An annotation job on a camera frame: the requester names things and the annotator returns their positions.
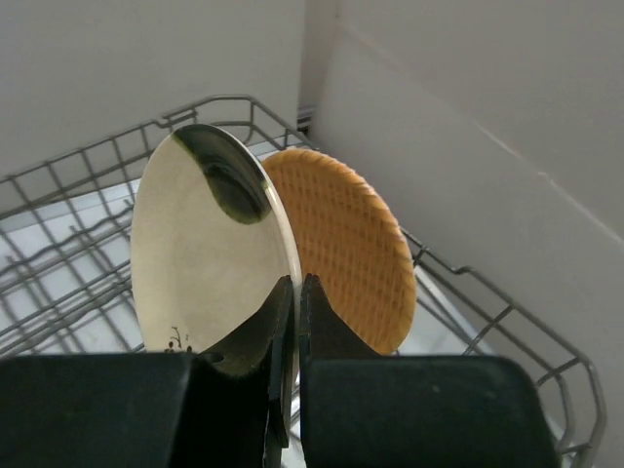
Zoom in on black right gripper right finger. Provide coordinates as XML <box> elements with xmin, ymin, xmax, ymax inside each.
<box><xmin>299</xmin><ymin>275</ymin><xmax>559</xmax><ymax>467</ymax></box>

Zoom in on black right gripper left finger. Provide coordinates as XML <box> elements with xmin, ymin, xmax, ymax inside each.
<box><xmin>1</xmin><ymin>277</ymin><xmax>293</xmax><ymax>467</ymax></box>

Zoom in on woven bamboo plate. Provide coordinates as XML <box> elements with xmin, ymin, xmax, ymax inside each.
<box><xmin>262</xmin><ymin>148</ymin><xmax>416</xmax><ymax>354</ymax></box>

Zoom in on cream plate black brushstroke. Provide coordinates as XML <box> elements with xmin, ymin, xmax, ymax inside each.
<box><xmin>131</xmin><ymin>124</ymin><xmax>302</xmax><ymax>377</ymax></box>

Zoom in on grey wire dish rack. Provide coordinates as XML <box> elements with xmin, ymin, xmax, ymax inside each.
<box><xmin>1</xmin><ymin>95</ymin><xmax>607</xmax><ymax>467</ymax></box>

